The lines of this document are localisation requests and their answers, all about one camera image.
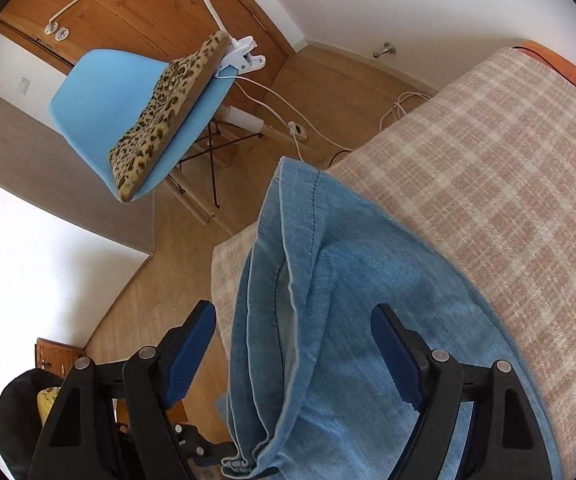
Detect light blue denim pants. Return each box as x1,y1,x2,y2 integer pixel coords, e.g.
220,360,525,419
220,156,564,480

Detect white lamp cable with switch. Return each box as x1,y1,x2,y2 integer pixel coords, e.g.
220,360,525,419
228,75,354,162

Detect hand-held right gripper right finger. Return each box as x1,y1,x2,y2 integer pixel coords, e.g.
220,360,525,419
369,303,554,480

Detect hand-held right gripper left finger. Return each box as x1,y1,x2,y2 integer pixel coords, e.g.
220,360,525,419
27,300,217,480

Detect wooden door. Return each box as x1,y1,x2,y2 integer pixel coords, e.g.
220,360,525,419
0,0,297,77

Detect pink plaid blanket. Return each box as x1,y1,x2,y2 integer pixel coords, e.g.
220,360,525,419
210,46,576,466

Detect black bag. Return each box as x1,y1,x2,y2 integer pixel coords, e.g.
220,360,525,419
0,367,69,480

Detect coiled white cable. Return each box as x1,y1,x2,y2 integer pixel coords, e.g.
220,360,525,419
378,91,436,132

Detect light blue chair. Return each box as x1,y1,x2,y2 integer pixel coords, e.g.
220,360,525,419
48,49,281,223

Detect white door handle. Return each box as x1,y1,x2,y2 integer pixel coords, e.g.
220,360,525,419
44,0,80,42

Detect white cylinder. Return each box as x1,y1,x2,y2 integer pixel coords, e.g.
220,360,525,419
222,105,265,134

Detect leopard print cushion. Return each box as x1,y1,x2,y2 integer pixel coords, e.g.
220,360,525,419
108,31,231,203

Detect white clip lamp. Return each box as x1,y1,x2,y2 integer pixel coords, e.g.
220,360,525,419
190,0,268,79

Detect wooden drawer cabinet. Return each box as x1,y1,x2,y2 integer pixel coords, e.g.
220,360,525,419
33,337,89,377

